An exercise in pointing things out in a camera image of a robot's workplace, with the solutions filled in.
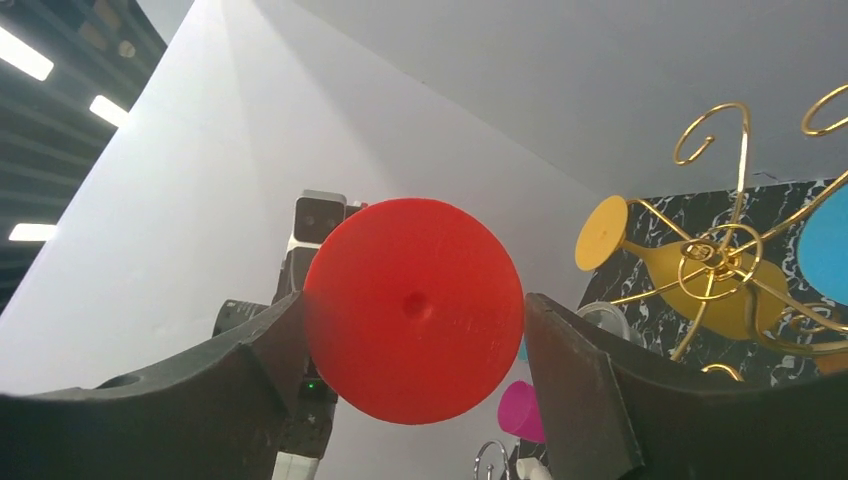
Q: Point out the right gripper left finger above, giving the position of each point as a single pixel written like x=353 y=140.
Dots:
x=214 y=411

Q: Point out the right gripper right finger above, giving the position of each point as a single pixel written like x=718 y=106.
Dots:
x=613 y=410

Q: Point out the pink wine glass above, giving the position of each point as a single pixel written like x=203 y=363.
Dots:
x=518 y=413

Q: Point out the yellow orange wine glass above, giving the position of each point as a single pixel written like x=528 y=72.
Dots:
x=703 y=278

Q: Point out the red wine glass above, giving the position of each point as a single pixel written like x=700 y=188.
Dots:
x=413 y=311

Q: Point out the teal blue wine glass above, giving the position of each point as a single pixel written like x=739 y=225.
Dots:
x=522 y=354

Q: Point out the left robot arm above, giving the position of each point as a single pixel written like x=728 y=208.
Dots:
x=306 y=432

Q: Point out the clear wine glass rear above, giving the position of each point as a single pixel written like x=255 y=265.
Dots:
x=610 y=318

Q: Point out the orange wooden rack base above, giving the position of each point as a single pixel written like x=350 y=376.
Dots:
x=832 y=363

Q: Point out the silver wire glass rack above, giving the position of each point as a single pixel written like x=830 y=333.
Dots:
x=492 y=461

